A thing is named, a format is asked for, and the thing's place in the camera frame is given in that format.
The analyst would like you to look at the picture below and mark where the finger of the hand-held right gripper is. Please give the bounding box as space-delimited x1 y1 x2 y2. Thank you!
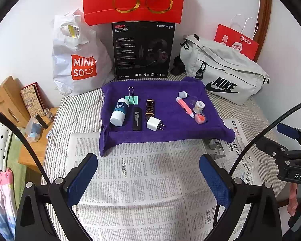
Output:
277 123 301 142
256 136 301 161

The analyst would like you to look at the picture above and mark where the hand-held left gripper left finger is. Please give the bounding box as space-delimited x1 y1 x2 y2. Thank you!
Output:
14 153 99 241

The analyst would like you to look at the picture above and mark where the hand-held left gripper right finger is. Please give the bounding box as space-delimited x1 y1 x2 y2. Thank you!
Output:
199 154 283 241

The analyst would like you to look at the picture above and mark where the small orange round jar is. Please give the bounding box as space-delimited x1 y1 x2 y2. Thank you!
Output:
194 113 207 125

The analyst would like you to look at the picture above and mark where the purple towel covered tray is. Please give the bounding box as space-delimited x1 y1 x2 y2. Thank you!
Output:
99 77 236 157

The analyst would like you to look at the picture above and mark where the white tape roll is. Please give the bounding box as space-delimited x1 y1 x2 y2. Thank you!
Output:
193 101 205 114

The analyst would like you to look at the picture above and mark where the blue and white bottle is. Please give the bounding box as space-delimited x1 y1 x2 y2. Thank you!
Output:
110 98 130 127

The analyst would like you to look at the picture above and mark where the pink pen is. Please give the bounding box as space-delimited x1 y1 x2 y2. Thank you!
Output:
176 97 195 119

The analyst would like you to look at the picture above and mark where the black rectangular stick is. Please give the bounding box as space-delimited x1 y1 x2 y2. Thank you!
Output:
132 107 143 132

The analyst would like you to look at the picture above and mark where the white charger plug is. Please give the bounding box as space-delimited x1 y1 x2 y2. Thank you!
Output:
146 116 166 132

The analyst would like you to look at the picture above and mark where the green binder clip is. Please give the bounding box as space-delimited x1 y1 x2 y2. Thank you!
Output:
124 87 139 105

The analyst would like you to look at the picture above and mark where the black and gold bottle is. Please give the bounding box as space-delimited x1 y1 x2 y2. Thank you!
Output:
145 99 156 120

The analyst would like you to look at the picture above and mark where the person's right hand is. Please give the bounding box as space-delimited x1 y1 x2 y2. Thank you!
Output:
287 181 301 216

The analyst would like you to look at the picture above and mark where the newspaper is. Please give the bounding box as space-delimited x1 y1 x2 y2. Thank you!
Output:
70 118 262 241

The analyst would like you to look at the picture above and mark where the green cloth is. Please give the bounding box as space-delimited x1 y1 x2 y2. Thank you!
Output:
5 141 28 189

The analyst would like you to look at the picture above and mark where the translucent box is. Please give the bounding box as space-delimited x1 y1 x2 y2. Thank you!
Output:
25 120 44 144

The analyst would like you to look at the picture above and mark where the black bar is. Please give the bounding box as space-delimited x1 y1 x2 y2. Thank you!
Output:
35 114 47 129

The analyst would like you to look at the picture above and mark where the pink patterned blanket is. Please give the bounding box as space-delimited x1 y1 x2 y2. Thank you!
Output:
0 171 18 232

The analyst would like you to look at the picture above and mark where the light grey waist bag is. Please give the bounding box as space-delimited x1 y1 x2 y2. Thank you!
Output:
179 34 270 105

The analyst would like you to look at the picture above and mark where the patterned notebook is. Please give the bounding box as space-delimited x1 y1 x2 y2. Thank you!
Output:
20 82 45 116

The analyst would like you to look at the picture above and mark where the small red paper bag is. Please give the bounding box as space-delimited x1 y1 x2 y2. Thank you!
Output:
214 15 259 61

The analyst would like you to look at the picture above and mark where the white plastic shopping bag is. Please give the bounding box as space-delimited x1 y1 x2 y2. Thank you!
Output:
52 9 116 96

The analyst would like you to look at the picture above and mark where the black headset box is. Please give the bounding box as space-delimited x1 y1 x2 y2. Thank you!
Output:
112 21 176 81

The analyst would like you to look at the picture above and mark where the yellow packet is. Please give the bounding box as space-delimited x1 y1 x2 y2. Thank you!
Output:
65 25 80 39

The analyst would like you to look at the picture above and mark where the red gift bag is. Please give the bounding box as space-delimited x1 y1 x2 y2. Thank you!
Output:
82 0 186 26

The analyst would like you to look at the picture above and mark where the brown wooden frame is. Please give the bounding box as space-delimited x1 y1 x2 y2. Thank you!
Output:
257 0 273 63

